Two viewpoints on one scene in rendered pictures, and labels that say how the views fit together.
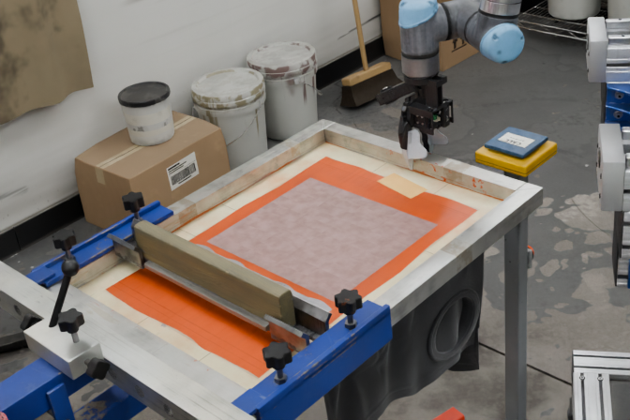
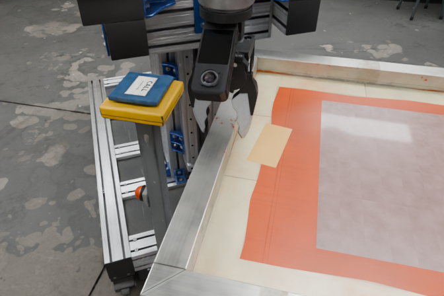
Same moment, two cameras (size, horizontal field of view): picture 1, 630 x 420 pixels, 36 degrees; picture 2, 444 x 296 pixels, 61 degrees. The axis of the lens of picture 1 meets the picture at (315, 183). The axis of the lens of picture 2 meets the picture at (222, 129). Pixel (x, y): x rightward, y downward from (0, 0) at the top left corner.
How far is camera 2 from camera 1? 2.15 m
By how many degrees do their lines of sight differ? 94
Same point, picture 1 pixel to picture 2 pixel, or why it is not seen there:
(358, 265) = (432, 125)
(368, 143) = (215, 182)
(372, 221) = (358, 141)
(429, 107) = (242, 38)
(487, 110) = not seen: outside the picture
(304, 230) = (433, 191)
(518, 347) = not seen: hidden behind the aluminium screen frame
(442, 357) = not seen: hidden behind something
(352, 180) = (289, 191)
